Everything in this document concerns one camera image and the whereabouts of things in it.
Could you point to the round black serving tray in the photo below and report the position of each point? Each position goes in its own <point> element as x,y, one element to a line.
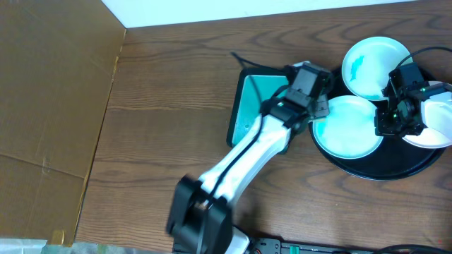
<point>393,159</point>

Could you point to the brown cardboard panel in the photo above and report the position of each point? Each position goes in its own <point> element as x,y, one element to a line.
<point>58,60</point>

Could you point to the mint green plate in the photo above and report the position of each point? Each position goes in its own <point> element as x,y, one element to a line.
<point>348,132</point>
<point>366,66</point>

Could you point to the white pink plate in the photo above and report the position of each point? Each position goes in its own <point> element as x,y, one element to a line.
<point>436,116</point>

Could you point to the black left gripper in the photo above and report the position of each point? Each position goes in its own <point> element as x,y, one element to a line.
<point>320,106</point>

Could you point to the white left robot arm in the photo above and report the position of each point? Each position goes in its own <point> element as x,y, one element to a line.
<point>200,218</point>

